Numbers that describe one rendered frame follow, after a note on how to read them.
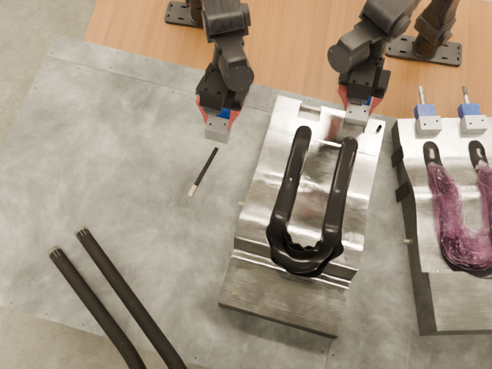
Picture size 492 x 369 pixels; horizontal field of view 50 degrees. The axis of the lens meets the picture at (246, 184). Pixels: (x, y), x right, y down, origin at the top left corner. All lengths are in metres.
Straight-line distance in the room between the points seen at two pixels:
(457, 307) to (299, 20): 0.84
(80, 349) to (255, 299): 1.05
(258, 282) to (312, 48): 0.66
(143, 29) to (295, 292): 0.81
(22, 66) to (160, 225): 1.47
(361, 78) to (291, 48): 0.43
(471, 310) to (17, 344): 1.56
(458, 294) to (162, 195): 0.68
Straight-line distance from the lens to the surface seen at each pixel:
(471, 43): 1.58
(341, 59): 1.04
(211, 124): 1.15
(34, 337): 2.12
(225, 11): 1.00
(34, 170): 1.37
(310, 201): 1.15
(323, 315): 1.14
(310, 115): 1.28
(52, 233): 1.30
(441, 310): 1.15
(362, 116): 1.20
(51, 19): 2.66
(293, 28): 1.49
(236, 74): 0.98
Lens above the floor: 1.98
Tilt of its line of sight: 69 degrees down
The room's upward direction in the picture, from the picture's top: 1 degrees clockwise
